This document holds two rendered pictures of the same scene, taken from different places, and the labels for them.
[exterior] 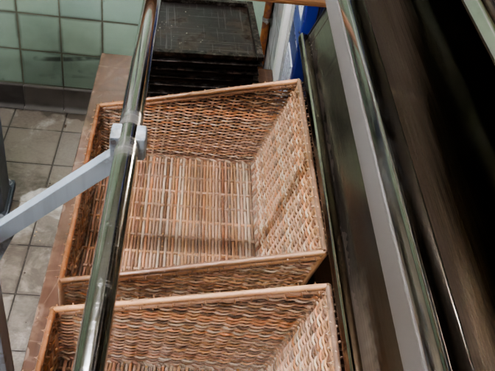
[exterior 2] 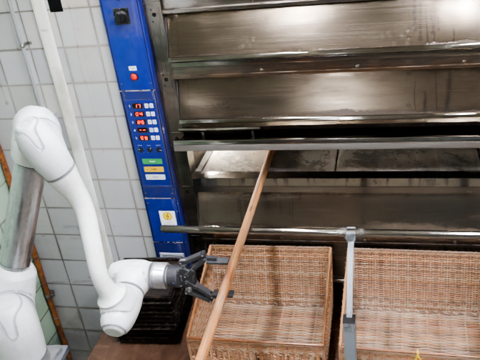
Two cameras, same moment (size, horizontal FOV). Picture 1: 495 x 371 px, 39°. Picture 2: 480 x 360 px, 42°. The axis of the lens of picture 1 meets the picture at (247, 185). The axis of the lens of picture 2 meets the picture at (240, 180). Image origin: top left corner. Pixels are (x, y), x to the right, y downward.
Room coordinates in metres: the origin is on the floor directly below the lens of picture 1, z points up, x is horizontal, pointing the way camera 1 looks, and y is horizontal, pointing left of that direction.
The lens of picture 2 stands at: (0.30, 2.01, 2.46)
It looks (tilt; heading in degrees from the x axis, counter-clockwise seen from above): 29 degrees down; 294
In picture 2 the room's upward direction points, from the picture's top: 8 degrees counter-clockwise
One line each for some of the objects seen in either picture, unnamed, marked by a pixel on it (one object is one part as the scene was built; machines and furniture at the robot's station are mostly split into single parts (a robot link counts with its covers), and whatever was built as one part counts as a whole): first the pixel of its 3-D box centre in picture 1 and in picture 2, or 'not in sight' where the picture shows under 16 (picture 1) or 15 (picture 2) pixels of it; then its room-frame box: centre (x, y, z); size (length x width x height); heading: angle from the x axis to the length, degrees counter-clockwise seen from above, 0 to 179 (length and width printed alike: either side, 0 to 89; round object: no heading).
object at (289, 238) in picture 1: (192, 193); (263, 304); (1.10, 0.11, 0.72); 0.56 x 0.49 x 0.28; 8
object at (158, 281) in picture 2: not in sight; (161, 275); (1.26, 0.56, 1.19); 0.09 x 0.06 x 0.09; 98
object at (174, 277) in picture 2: not in sight; (181, 276); (1.19, 0.55, 1.19); 0.09 x 0.07 x 0.08; 8
